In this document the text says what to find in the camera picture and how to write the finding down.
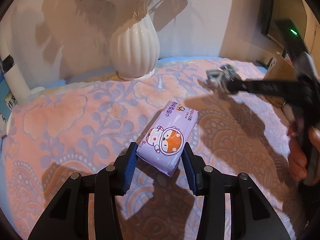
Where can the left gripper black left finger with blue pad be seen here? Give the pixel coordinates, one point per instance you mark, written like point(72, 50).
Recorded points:
point(66, 216)

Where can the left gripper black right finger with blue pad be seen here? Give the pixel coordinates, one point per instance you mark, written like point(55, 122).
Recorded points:
point(252, 215)

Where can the blue plaid hair bow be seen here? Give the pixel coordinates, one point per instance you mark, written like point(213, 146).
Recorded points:
point(219, 77)

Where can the purple tissue pack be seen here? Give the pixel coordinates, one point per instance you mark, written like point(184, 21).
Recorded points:
point(163, 143)

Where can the person's right hand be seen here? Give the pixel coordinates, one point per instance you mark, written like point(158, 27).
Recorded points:
point(297, 158)

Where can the wooden pen holder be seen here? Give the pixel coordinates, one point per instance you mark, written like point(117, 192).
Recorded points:
point(279, 69)

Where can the pink floral towel mat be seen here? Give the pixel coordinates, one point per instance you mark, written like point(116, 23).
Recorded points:
point(85, 130)

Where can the white ribbed vase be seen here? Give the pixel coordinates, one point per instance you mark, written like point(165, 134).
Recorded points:
point(134, 45)

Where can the white desk lamp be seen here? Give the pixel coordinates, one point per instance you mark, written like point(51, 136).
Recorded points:
point(14, 77)

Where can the wall mounted television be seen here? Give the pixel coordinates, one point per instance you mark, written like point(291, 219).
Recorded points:
point(266, 22)

